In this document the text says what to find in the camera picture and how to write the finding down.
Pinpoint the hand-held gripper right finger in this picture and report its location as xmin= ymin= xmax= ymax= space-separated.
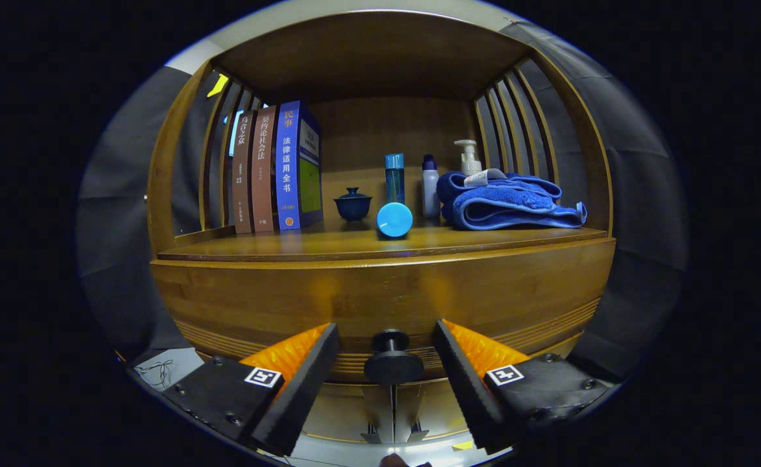
xmin=434 ymin=319 xmax=615 ymax=455

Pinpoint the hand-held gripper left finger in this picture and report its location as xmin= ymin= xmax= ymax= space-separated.
xmin=160 ymin=322 xmax=340 ymax=457

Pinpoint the wooden drawer with black knob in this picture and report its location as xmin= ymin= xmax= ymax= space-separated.
xmin=150 ymin=237 xmax=616 ymax=386

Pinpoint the light blue tube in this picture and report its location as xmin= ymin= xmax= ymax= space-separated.
xmin=377 ymin=202 xmax=414 ymax=238

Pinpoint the wooden cabinet door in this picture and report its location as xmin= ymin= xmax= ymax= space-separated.
xmin=393 ymin=383 xmax=471 ymax=448
xmin=303 ymin=383 xmax=394 ymax=444

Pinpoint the wooden countertop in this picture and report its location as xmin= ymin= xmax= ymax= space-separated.
xmin=157 ymin=217 xmax=608 ymax=262

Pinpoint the wooden cabinet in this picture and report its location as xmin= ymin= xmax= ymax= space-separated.
xmin=146 ymin=10 xmax=616 ymax=448

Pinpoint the dark blue lidded teacup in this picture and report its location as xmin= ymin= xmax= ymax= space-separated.
xmin=333 ymin=187 xmax=373 ymax=222

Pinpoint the blue folded towel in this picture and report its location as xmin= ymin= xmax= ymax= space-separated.
xmin=437 ymin=169 xmax=587 ymax=231

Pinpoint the white bottle with blue cap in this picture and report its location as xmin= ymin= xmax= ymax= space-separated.
xmin=421 ymin=154 xmax=441 ymax=219

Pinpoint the teal transparent bottle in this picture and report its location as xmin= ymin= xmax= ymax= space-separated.
xmin=384 ymin=153 xmax=406 ymax=205

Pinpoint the reddish brown book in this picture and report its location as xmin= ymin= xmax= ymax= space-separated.
xmin=251 ymin=106 xmax=279 ymax=233

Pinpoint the blue book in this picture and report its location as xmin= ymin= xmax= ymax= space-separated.
xmin=275 ymin=100 xmax=323 ymax=231

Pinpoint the dark brown book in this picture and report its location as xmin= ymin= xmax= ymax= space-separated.
xmin=230 ymin=110 xmax=256 ymax=234

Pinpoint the white pump bottle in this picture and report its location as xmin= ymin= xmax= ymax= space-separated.
xmin=454 ymin=139 xmax=483 ymax=176

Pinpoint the black backdrop cloth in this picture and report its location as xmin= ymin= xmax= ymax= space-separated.
xmin=76 ymin=19 xmax=689 ymax=383

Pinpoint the tangled thin wire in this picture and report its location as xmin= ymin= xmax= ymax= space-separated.
xmin=135 ymin=360 xmax=174 ymax=390

